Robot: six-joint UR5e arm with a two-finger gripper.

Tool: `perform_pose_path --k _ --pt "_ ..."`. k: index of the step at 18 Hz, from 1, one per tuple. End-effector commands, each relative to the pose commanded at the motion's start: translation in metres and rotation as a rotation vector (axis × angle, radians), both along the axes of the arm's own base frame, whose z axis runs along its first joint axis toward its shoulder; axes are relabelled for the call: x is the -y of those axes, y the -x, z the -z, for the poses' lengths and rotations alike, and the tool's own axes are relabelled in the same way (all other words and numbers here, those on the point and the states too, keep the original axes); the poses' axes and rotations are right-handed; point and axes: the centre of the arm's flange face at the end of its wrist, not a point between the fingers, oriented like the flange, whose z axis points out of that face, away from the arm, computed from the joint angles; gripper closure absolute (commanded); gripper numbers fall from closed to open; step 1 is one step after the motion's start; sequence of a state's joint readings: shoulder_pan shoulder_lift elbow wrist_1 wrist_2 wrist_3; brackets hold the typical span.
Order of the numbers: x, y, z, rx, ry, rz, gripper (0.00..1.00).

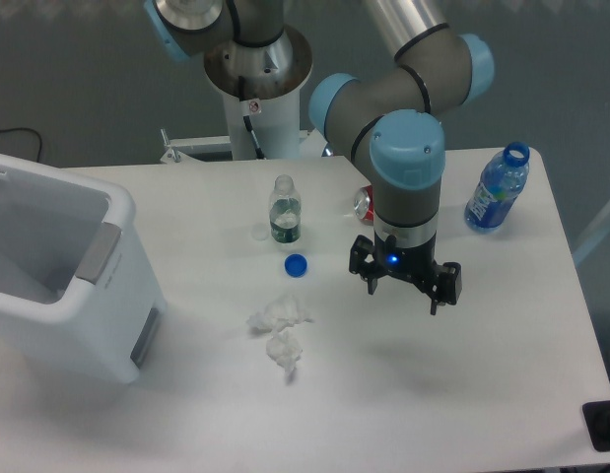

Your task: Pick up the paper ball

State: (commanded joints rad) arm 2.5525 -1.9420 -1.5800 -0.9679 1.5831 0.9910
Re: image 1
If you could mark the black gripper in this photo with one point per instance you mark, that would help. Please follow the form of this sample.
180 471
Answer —
416 265

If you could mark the white paper ball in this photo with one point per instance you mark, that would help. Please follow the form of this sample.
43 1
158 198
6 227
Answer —
277 320

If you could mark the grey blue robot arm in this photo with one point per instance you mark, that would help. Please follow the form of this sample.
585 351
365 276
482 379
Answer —
387 129

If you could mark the crushed red soda can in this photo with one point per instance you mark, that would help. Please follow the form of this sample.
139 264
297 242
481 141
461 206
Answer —
363 205

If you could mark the blue bottle cap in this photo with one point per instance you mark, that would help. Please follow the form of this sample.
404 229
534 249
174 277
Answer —
295 265

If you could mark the blue plastic water bottle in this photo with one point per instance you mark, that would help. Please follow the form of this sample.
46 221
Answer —
500 183

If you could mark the clear green-label plastic bottle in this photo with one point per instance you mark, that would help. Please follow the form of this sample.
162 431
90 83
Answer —
285 209

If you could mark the white bottle cap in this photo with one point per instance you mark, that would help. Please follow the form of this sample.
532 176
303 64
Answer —
259 233

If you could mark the black device at edge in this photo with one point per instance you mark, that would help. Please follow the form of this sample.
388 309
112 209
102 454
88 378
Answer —
597 419

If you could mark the white plastic trash bin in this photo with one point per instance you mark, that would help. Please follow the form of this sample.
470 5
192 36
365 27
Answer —
77 289

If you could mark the white frame at right edge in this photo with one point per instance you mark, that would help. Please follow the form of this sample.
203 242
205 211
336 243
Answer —
593 234

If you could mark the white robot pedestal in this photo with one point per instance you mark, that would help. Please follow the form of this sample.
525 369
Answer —
261 93

